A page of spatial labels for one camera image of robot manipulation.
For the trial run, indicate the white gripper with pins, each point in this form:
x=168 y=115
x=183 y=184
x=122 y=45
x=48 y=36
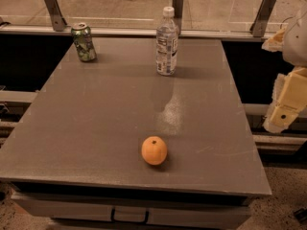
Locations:
x=296 y=45

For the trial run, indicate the clear plastic water bottle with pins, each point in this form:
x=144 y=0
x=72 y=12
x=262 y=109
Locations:
x=166 y=43

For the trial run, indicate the orange fruit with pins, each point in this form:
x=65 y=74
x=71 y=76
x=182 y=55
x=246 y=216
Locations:
x=154 y=150

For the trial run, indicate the green soda can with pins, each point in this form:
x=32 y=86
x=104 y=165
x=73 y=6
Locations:
x=82 y=39

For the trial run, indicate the right metal railing bracket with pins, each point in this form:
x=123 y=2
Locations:
x=259 y=26

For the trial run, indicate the metal railing bracket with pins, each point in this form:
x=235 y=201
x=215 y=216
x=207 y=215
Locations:
x=178 y=6
x=259 y=26
x=57 y=20

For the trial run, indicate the middle metal railing bracket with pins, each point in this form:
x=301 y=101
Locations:
x=178 y=6

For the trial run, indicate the grey drawer with black handle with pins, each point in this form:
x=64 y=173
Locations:
x=109 y=213

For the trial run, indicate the left metal railing bracket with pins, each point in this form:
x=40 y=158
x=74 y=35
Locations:
x=57 y=20

